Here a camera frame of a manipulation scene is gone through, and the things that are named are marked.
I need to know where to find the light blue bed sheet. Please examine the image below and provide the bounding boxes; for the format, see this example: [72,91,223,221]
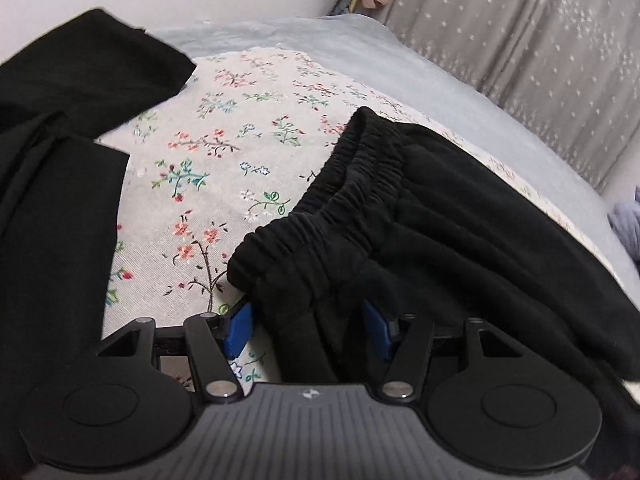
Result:
[152,14,639,299]

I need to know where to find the grey patterned curtain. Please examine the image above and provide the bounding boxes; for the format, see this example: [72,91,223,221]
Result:
[380,0,639,191]

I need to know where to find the floral white bed cover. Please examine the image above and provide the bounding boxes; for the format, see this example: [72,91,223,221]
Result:
[96,45,626,396]

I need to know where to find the blue grey cloth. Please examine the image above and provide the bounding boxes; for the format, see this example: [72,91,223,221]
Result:
[608,188,640,266]

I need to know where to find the black pants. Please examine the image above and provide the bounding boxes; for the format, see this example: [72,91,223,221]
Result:
[1,10,639,479]

